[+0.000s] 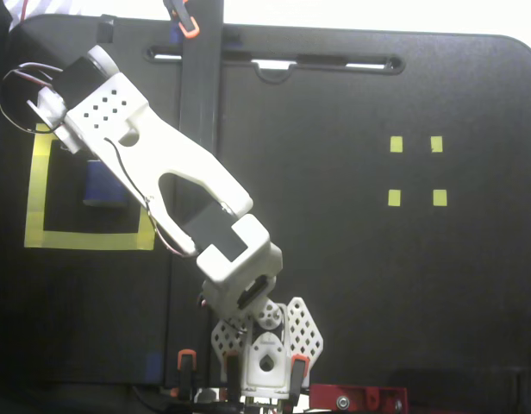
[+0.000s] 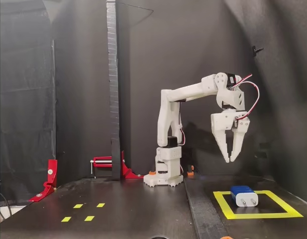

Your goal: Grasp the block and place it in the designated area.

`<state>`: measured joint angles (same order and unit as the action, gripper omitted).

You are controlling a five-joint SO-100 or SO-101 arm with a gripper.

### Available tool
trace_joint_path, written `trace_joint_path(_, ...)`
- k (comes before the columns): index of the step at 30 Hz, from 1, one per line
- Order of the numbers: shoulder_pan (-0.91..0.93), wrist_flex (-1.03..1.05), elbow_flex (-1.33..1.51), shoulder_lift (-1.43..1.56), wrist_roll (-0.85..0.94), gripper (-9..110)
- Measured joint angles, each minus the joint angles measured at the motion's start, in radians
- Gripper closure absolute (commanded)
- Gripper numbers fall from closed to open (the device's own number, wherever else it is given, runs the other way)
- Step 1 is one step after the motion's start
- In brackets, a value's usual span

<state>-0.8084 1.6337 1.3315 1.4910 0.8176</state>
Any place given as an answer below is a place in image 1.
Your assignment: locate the long black table strip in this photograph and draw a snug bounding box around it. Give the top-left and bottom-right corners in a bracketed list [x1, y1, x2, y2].
[164, 0, 227, 388]

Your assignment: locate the black tape piece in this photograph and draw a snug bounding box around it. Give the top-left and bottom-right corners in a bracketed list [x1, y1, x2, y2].
[96, 14, 116, 44]

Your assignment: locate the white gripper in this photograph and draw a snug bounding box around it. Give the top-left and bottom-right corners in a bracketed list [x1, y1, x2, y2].
[26, 84, 84, 155]

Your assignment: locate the red screw clamp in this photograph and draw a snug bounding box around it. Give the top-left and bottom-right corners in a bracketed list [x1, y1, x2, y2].
[309, 382, 409, 414]

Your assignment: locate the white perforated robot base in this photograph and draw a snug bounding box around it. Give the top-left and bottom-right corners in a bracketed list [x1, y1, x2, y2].
[210, 295, 325, 398]

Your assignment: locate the yellow tape square outline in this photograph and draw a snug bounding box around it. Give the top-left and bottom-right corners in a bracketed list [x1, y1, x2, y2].
[23, 123, 159, 251]

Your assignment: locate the orange black spring clamp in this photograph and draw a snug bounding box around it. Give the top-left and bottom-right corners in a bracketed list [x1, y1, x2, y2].
[222, 351, 243, 400]
[170, 348, 198, 400]
[163, 0, 201, 41]

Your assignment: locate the white striped cloth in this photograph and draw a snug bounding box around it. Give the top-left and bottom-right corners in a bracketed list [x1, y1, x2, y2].
[1, 0, 85, 31]

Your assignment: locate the blue white charger block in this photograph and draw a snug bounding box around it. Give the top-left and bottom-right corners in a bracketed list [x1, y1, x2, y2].
[81, 158, 129, 209]

